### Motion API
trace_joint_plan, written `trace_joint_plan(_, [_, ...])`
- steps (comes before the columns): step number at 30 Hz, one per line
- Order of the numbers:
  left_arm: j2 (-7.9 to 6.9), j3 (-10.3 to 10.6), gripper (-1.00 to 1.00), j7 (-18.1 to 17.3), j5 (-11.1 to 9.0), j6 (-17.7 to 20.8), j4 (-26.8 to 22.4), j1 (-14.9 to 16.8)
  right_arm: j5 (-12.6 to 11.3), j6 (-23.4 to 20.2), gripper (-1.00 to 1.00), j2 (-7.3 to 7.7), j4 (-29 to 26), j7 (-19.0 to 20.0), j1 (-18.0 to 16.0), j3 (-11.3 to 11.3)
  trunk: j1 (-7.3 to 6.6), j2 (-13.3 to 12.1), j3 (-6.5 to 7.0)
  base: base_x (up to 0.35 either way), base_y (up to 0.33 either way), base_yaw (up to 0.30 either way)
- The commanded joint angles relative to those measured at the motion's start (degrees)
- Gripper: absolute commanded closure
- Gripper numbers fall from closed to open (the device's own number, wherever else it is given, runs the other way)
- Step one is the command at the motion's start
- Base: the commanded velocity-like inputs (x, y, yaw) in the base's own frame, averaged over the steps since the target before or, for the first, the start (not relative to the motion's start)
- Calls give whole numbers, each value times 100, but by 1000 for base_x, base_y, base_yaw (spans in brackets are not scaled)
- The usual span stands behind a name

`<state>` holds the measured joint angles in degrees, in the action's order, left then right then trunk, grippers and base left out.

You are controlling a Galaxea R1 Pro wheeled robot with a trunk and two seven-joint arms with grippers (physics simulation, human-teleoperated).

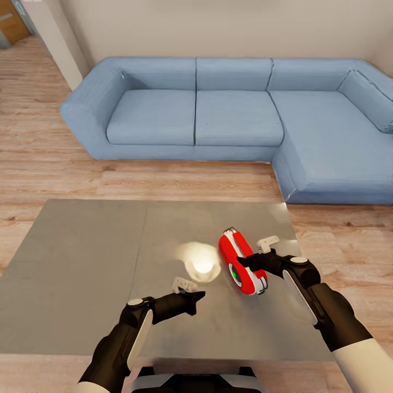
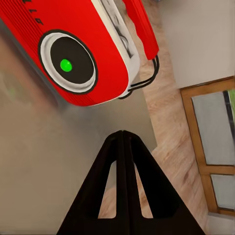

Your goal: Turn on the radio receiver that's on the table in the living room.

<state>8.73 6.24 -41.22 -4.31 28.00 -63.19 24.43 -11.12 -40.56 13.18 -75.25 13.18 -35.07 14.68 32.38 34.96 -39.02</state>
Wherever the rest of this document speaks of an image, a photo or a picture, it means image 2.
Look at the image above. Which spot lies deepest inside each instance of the door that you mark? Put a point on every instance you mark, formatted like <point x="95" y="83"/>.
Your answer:
<point x="210" y="111"/>

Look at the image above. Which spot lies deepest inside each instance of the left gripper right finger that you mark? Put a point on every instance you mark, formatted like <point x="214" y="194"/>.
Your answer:
<point x="170" y="214"/>

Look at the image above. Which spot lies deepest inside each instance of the coffee table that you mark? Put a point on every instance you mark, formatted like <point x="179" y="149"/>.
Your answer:
<point x="48" y="145"/>

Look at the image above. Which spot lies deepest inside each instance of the radio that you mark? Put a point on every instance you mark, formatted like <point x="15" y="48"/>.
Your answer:
<point x="83" y="47"/>

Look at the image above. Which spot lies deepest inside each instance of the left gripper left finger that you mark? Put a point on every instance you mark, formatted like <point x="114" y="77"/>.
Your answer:
<point x="82" y="218"/>

